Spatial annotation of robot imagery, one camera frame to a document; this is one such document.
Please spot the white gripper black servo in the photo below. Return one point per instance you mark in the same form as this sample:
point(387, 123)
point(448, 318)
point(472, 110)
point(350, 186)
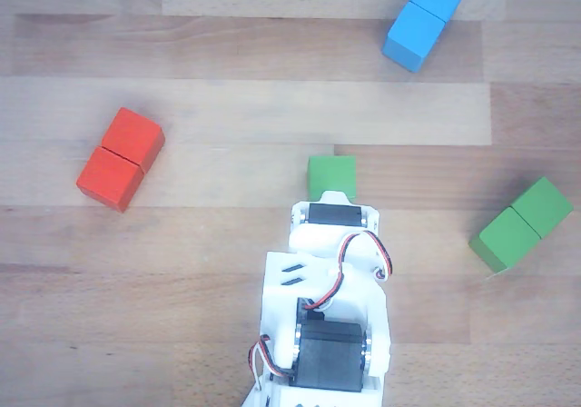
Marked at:
point(335, 213)

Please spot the small green cube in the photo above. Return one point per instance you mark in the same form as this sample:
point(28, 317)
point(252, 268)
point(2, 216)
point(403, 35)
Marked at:
point(331, 173)

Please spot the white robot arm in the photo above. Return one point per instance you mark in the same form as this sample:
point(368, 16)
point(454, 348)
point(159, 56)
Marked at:
point(281, 298)

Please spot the long green block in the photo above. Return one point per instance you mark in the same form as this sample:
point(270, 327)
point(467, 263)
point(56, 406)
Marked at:
point(517, 227)

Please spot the long blue block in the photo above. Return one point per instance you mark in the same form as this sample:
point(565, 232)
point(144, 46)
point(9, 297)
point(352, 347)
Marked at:
point(422, 21)

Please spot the long red block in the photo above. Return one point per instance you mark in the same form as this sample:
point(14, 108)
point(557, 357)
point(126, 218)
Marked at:
point(120, 159)

